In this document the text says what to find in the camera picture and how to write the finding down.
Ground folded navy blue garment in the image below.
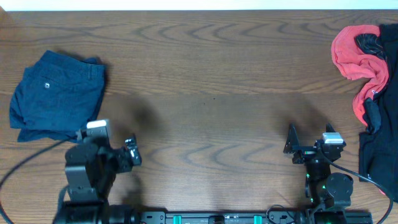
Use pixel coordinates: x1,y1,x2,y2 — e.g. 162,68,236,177
17,129,78,143

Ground black cable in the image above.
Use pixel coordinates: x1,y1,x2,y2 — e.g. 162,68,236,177
0,139,68,224
317,147,394,224

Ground black garment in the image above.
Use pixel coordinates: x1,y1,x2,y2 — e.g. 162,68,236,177
359,24,397,202

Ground left black cable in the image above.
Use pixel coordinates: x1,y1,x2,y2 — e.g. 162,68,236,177
0,139,68,224

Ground navy blue shorts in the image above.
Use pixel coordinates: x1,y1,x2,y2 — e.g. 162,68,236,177
9,50,106,131

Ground red cloth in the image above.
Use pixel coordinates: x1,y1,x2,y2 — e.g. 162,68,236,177
331,25,389,126

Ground right black cable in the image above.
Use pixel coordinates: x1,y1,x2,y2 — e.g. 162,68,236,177
317,147,394,224

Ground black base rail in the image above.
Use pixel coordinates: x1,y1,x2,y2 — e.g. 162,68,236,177
109,205,373,224

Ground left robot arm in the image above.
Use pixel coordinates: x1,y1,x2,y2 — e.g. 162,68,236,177
53,136,142,224

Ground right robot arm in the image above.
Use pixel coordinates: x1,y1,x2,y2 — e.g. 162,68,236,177
283,124,353,216

